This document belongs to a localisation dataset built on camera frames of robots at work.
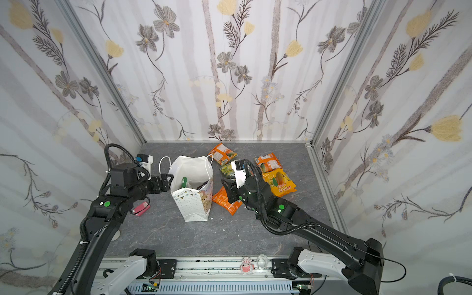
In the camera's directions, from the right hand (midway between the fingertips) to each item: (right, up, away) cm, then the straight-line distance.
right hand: (221, 176), depth 64 cm
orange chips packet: (-3, -14, +27) cm, 31 cm away
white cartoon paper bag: (-18, -7, +27) cm, 33 cm away
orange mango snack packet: (-4, +9, +46) cm, 47 cm away
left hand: (-24, +1, +8) cm, 26 cm away
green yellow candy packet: (0, -1, +37) cm, 37 cm away
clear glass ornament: (+16, -38, +12) cm, 43 cm away
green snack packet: (-20, -5, +22) cm, 30 cm away
